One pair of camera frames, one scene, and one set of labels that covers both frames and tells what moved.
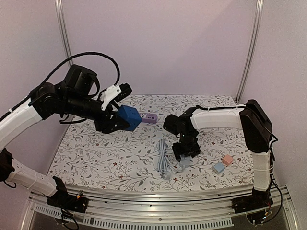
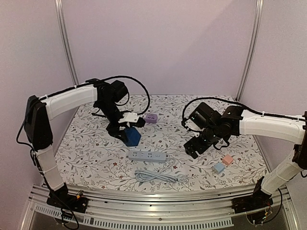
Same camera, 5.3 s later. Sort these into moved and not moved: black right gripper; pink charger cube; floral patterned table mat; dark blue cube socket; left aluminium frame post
Moved: black right gripper; dark blue cube socket
Not moved: pink charger cube; floral patterned table mat; left aluminium frame post
